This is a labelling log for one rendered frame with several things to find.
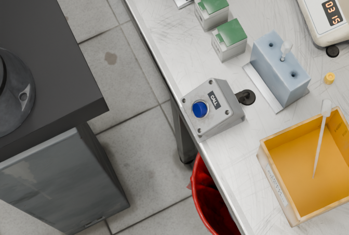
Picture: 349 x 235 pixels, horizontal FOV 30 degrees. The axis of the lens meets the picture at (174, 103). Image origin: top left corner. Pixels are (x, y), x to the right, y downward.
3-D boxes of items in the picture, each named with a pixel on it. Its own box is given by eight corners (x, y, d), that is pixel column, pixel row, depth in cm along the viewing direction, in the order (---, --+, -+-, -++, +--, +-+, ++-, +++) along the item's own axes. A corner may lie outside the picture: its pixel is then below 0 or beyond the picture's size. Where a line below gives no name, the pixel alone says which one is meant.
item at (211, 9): (194, 14, 116) (193, -3, 109) (217, 3, 116) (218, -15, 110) (204, 33, 114) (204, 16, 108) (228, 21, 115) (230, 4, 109)
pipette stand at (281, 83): (241, 68, 112) (245, 46, 103) (274, 47, 113) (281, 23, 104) (275, 115, 110) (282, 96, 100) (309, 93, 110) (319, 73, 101)
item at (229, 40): (211, 44, 114) (211, 28, 107) (235, 33, 114) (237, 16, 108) (221, 63, 113) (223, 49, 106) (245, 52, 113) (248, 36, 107)
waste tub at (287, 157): (253, 154, 108) (258, 140, 98) (326, 122, 109) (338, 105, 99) (290, 230, 104) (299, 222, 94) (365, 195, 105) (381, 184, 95)
